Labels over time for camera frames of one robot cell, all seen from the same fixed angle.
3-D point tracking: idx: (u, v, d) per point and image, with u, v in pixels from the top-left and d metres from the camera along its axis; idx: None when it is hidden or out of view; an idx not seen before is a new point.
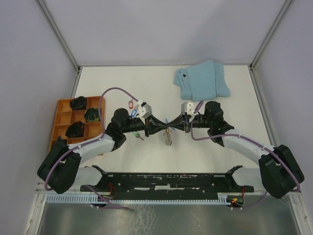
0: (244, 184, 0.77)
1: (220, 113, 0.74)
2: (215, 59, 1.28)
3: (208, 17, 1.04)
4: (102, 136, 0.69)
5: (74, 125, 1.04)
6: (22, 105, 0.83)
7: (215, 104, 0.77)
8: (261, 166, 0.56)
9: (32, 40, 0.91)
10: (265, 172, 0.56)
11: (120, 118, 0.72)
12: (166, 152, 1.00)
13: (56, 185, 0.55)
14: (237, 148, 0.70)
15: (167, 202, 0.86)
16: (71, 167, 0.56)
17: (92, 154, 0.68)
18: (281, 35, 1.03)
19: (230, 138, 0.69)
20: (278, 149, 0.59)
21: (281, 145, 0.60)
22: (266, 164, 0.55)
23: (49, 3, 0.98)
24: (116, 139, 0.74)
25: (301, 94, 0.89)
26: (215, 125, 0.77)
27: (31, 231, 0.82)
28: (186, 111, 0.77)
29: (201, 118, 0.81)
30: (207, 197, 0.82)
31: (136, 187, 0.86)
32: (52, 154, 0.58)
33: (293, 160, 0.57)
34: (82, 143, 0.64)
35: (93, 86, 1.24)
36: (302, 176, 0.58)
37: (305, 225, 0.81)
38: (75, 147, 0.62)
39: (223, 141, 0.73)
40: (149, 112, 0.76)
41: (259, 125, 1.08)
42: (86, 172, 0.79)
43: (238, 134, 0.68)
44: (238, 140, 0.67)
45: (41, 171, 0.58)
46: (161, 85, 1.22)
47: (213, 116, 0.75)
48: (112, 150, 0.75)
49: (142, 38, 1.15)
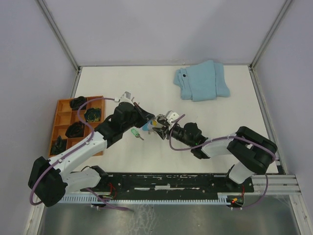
0: (243, 179, 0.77)
1: (199, 133, 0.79)
2: (215, 59, 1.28)
3: (208, 17, 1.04)
4: (88, 139, 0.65)
5: (74, 125, 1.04)
6: (22, 105, 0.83)
7: (190, 125, 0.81)
8: (233, 152, 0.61)
9: (32, 40, 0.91)
10: (239, 156, 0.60)
11: (124, 109, 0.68)
12: (166, 152, 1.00)
13: (45, 201, 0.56)
14: (217, 151, 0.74)
15: (167, 202, 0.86)
16: (54, 185, 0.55)
17: (80, 161, 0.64)
18: (281, 35, 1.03)
19: (207, 147, 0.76)
20: (239, 131, 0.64)
21: (241, 127, 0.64)
22: (235, 149, 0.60)
23: (49, 3, 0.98)
24: (111, 134, 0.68)
25: (301, 94, 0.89)
26: (197, 141, 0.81)
27: (31, 232, 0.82)
28: (167, 117, 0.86)
29: (180, 132, 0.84)
30: (207, 197, 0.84)
31: (136, 187, 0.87)
32: (35, 169, 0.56)
33: (256, 134, 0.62)
34: (62, 156, 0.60)
35: (93, 87, 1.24)
36: (270, 142, 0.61)
37: (305, 225, 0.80)
38: (55, 163, 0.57)
39: (207, 153, 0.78)
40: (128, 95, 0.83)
41: (260, 125, 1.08)
42: (83, 177, 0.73)
43: (211, 140, 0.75)
44: (212, 144, 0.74)
45: (30, 185, 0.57)
46: (161, 85, 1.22)
47: (194, 138, 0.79)
48: (107, 146, 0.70)
49: (142, 38, 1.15)
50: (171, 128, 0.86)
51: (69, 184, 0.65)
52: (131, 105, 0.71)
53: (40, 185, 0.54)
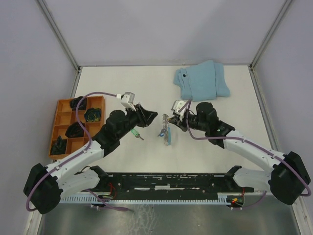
0: (246, 184, 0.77)
1: (213, 113, 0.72)
2: (215, 59, 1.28)
3: (208, 17, 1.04)
4: (86, 147, 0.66)
5: (74, 125, 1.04)
6: (22, 105, 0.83)
7: (205, 104, 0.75)
8: (275, 177, 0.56)
9: (32, 40, 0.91)
10: (279, 183, 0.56)
11: (116, 121, 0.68)
12: (165, 152, 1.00)
13: (40, 207, 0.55)
14: (242, 153, 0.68)
15: (167, 201, 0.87)
16: (50, 192, 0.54)
17: (78, 169, 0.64)
18: (281, 35, 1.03)
19: (234, 142, 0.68)
20: (288, 157, 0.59)
21: (292, 152, 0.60)
22: (280, 175, 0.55)
23: (49, 3, 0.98)
24: (108, 144, 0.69)
25: (301, 93, 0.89)
26: (210, 122, 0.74)
27: (31, 231, 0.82)
28: (174, 107, 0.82)
29: (194, 119, 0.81)
30: (207, 197, 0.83)
31: (136, 187, 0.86)
32: (32, 176, 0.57)
33: (302, 167, 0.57)
34: (60, 163, 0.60)
35: (93, 87, 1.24)
36: (308, 178, 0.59)
37: (305, 225, 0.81)
38: (52, 170, 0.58)
39: (225, 143, 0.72)
40: (132, 95, 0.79)
41: (260, 125, 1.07)
42: (81, 180, 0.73)
43: (243, 139, 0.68)
44: (242, 144, 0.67)
45: (25, 192, 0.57)
46: (161, 85, 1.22)
47: (207, 118, 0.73)
48: (104, 155, 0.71)
49: (142, 37, 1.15)
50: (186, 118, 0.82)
51: (65, 189, 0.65)
52: (124, 115, 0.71)
53: (36, 193, 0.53)
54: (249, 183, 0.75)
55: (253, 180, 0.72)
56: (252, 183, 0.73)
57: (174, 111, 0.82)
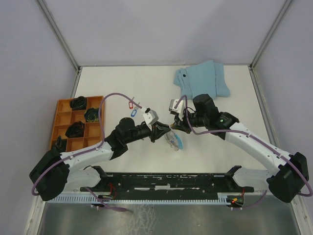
0: (245, 184, 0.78)
1: (210, 102, 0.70)
2: (215, 59, 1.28)
3: (208, 17, 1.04)
4: (99, 145, 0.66)
5: (74, 126, 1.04)
6: (22, 105, 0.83)
7: (201, 95, 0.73)
8: (278, 178, 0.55)
9: (32, 41, 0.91)
10: (281, 184, 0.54)
11: (125, 128, 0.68)
12: (166, 152, 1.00)
13: (44, 192, 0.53)
14: (244, 148, 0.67)
15: (167, 202, 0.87)
16: (58, 179, 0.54)
17: (87, 164, 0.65)
18: (281, 35, 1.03)
19: (237, 136, 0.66)
20: (294, 158, 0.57)
21: (297, 153, 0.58)
22: (284, 176, 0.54)
23: (49, 3, 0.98)
24: (116, 148, 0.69)
25: (301, 93, 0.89)
26: (208, 111, 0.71)
27: (31, 231, 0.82)
28: (171, 107, 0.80)
29: (194, 116, 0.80)
30: (207, 197, 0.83)
31: (136, 187, 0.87)
32: (44, 160, 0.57)
33: (305, 168, 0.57)
34: (74, 153, 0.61)
35: (93, 86, 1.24)
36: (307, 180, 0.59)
37: (305, 225, 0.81)
38: (66, 158, 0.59)
39: (227, 137, 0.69)
40: (156, 118, 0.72)
41: (260, 124, 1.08)
42: (84, 176, 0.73)
43: (248, 134, 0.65)
44: (247, 139, 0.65)
45: (32, 175, 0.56)
46: (161, 85, 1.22)
47: (206, 108, 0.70)
48: (111, 158, 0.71)
49: (142, 37, 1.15)
50: (186, 116, 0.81)
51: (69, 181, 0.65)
52: (132, 124, 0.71)
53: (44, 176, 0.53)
54: (248, 183, 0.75)
55: (252, 179, 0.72)
56: (251, 183, 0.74)
57: (170, 110, 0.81)
